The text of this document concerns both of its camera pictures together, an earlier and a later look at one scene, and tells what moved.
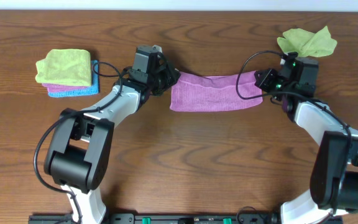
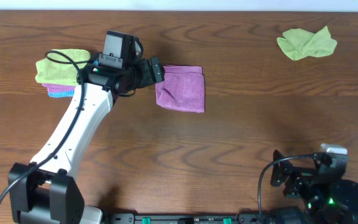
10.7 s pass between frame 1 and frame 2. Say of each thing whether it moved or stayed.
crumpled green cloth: stayed
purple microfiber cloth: moved
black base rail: stayed
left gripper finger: moved
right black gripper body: moved
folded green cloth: stayed
